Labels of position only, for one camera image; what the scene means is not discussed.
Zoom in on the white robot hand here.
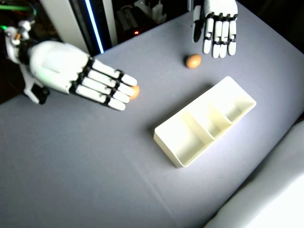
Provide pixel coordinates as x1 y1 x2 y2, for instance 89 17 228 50
28 39 138 112
191 0 238 59

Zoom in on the brown egg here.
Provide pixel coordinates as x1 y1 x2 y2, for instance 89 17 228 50
129 85 141 101
185 54 202 69

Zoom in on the cream three-compartment tray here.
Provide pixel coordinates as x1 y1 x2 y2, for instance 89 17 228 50
153 76 257 169

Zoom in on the white column with blue strip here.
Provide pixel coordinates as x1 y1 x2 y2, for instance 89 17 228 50
39 0 119 55

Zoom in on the white power adapter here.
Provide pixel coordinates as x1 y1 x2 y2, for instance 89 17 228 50
134 0 167 24

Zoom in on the black device with red light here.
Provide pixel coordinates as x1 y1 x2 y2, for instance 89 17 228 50
117 6 148 45

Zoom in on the grey table cloth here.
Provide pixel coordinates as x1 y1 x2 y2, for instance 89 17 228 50
0 0 304 228

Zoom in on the white backdrop sheet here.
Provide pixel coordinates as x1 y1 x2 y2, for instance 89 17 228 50
204 120 304 228

